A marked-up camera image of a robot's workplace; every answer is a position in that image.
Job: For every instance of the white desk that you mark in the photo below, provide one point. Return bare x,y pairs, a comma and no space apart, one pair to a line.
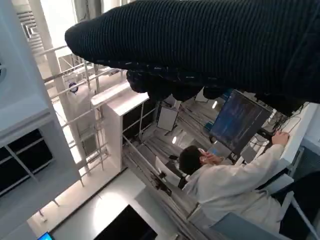
300,135

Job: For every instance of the white cabinet with black doors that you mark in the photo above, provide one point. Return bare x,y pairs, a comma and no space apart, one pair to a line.
20,87

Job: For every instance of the black flat screen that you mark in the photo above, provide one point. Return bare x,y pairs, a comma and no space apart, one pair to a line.
125,225

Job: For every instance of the small blue screen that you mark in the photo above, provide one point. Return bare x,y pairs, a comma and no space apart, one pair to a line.
44,236

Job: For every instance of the white metal lattice frame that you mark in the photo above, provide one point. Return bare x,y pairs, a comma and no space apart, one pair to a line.
53,49

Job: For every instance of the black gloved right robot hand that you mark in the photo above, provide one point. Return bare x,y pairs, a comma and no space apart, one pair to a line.
200,45

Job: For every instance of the white shelf unit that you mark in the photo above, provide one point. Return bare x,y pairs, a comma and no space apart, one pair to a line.
112,125

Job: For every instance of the grey office chair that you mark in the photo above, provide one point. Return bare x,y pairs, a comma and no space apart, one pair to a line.
237,226

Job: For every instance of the white square panel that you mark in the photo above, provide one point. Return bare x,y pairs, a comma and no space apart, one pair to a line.
167,118

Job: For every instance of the dark screen computer monitor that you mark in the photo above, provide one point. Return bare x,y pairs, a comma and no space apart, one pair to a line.
237,122

